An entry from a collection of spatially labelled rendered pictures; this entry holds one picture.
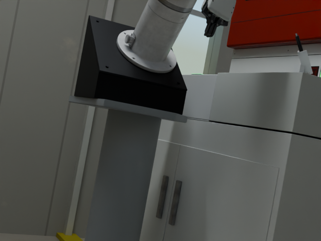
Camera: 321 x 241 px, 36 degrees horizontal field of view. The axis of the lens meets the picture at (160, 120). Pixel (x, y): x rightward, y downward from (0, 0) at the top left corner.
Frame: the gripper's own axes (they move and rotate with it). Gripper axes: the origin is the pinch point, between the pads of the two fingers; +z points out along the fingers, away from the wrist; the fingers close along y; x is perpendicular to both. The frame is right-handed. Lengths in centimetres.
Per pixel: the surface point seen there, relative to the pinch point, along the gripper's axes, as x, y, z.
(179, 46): -147, -68, -35
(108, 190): 10, 19, 59
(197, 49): -147, -82, -39
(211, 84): 12.8, 0.4, 19.2
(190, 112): 3.9, -1.5, 28.2
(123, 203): 13, 14, 61
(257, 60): -46, -56, -16
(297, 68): 18.7, -24.1, 2.9
